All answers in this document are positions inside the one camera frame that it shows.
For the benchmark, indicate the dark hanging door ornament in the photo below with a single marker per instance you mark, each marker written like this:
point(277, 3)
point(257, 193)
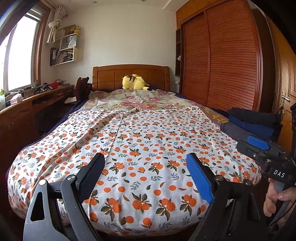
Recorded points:
point(280, 110)

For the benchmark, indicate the person's right hand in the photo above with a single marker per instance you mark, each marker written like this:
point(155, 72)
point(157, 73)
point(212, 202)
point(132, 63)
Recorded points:
point(269, 204)

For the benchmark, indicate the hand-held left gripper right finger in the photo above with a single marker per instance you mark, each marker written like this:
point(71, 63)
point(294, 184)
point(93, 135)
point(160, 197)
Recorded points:
point(198, 178)

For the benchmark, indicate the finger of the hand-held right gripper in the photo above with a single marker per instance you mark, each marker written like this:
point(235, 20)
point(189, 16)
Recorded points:
point(254, 154)
point(257, 142)

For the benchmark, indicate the black double-breasted coat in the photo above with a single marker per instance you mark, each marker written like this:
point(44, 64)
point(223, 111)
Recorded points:
point(254, 115)

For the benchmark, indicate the wooden door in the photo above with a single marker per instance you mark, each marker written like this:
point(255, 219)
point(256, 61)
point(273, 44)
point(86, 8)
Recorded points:
point(282, 69)

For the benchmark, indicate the white paper sheet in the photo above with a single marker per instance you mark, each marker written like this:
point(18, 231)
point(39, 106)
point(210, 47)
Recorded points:
point(70, 100)

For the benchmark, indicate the wooden bed headboard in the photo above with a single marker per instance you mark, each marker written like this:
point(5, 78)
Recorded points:
point(106, 76)

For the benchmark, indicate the folded grey garment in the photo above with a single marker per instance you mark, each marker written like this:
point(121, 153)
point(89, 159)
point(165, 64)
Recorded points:
point(235, 133)

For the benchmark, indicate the wooden louvered wardrobe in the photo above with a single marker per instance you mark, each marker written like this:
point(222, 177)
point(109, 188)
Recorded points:
point(219, 58)

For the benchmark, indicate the dark wooden side shelf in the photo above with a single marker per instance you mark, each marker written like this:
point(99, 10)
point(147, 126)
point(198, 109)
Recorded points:
point(177, 44)

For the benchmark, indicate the white tissue box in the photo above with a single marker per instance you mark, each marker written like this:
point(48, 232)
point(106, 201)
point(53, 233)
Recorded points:
point(14, 99)

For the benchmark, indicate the folded navy garment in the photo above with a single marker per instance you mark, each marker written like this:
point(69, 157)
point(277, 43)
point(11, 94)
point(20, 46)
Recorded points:
point(256, 130)

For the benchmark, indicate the white paper bag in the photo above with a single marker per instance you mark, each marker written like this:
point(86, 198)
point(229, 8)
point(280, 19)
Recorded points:
point(68, 42)

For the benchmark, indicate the wooden chair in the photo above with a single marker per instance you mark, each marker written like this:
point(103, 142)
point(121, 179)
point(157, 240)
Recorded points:
point(82, 88)

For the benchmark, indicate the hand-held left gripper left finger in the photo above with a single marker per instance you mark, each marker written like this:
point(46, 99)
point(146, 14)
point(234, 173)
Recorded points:
point(91, 176)

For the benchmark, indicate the tied beige curtain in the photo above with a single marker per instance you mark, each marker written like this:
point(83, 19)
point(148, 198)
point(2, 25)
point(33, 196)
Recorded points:
point(55, 24)

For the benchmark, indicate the pink floral quilt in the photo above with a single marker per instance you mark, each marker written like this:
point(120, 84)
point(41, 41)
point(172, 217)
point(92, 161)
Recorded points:
point(138, 102)

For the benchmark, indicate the white wall shelf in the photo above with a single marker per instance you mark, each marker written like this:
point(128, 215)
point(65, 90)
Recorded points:
point(75, 55)

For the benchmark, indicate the long wooden desk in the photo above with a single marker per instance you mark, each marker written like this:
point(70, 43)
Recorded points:
point(16, 120)

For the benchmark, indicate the orange fruit print bed sheet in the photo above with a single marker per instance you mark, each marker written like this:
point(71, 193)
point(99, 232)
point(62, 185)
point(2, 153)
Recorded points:
point(138, 150)

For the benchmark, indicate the window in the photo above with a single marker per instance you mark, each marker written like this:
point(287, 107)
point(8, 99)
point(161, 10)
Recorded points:
point(20, 55)

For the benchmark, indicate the yellow plush toy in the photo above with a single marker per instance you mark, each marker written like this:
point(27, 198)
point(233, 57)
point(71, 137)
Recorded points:
point(134, 83)

